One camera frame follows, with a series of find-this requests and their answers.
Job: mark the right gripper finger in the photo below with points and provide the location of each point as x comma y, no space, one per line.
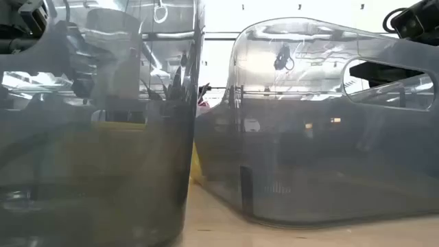
380,73

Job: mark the grey translucent plastic basket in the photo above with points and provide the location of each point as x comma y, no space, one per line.
103,171
308,154

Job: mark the yellow plastic basket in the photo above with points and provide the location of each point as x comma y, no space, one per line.
196,164

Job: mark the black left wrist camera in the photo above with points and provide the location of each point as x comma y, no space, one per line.
32,15

